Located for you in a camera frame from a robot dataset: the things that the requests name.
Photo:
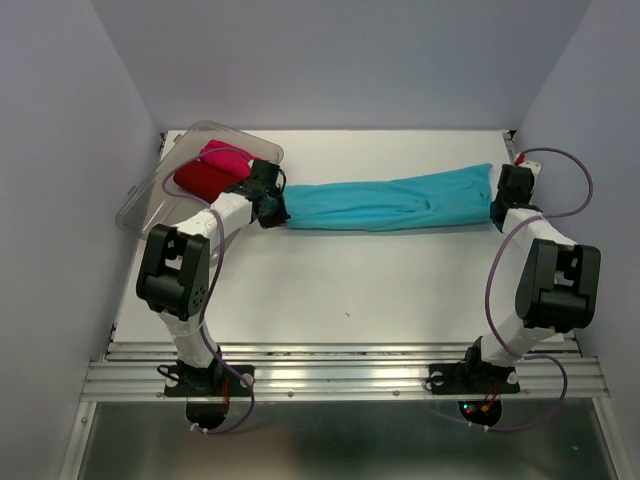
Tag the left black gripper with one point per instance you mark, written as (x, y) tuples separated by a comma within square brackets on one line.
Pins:
[(280, 216)]

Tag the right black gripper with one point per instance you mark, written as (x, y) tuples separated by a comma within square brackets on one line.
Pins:
[(530, 190)]

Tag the turquoise t shirt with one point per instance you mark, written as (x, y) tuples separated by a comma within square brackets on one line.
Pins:
[(447, 199)]

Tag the clear plastic bin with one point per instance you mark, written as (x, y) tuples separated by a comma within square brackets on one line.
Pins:
[(159, 201)]

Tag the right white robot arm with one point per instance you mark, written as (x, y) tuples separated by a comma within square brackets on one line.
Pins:
[(558, 286)]

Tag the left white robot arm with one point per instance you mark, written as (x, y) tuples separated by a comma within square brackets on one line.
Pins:
[(182, 262)]

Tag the pink rolled shirt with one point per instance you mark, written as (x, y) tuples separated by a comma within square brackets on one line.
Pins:
[(225, 157)]

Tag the dark red rolled shirt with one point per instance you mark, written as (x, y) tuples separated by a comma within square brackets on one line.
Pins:
[(205, 181)]

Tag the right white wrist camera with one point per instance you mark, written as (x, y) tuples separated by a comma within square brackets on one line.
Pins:
[(534, 167)]

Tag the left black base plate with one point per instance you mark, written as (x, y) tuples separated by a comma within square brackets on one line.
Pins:
[(184, 381)]

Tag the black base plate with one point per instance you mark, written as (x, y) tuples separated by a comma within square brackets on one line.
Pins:
[(471, 376), (184, 381)]

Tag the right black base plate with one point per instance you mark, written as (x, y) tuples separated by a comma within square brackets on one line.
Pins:
[(471, 376)]

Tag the aluminium mounting rail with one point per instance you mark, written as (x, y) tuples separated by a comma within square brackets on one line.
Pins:
[(337, 372)]

